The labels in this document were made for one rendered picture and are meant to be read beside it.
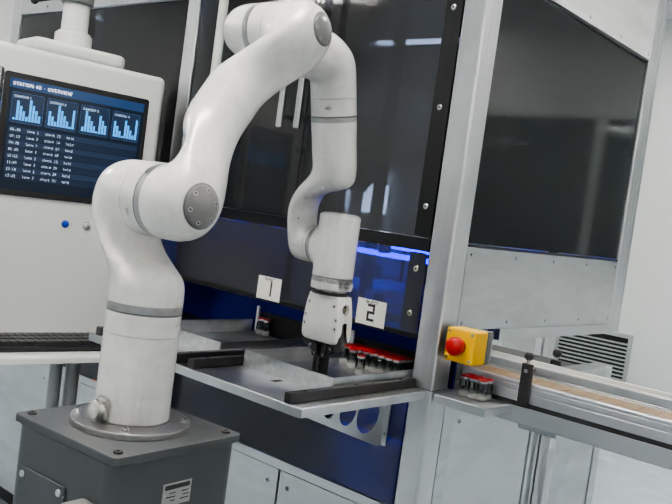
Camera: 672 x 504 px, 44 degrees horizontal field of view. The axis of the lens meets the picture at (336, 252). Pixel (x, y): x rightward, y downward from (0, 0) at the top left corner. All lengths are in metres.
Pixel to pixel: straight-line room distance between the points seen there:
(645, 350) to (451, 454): 4.63
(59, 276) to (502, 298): 1.17
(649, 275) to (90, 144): 4.88
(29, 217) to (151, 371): 1.04
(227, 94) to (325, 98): 0.27
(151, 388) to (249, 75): 0.53
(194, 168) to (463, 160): 0.72
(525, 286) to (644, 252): 4.43
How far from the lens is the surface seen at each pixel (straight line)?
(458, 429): 1.97
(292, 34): 1.41
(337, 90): 1.59
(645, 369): 6.52
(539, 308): 2.19
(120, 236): 1.35
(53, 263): 2.32
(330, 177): 1.61
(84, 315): 2.38
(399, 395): 1.76
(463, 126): 1.81
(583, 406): 1.78
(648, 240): 6.50
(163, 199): 1.25
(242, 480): 2.25
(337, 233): 1.63
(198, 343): 1.94
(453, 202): 1.80
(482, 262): 1.91
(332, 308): 1.65
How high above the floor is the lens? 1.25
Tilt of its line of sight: 3 degrees down
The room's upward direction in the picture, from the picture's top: 8 degrees clockwise
